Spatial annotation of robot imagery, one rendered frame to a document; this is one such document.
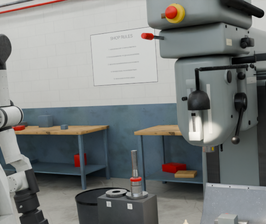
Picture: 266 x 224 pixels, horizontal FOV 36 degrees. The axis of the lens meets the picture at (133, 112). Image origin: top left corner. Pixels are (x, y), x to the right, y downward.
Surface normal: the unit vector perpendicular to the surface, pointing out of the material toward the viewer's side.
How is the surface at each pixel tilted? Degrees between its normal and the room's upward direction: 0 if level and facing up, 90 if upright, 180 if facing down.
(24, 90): 90
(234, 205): 63
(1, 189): 90
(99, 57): 90
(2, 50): 88
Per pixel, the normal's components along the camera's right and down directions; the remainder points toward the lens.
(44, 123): -0.54, 0.10
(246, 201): -0.47, -0.36
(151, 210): 0.86, -0.02
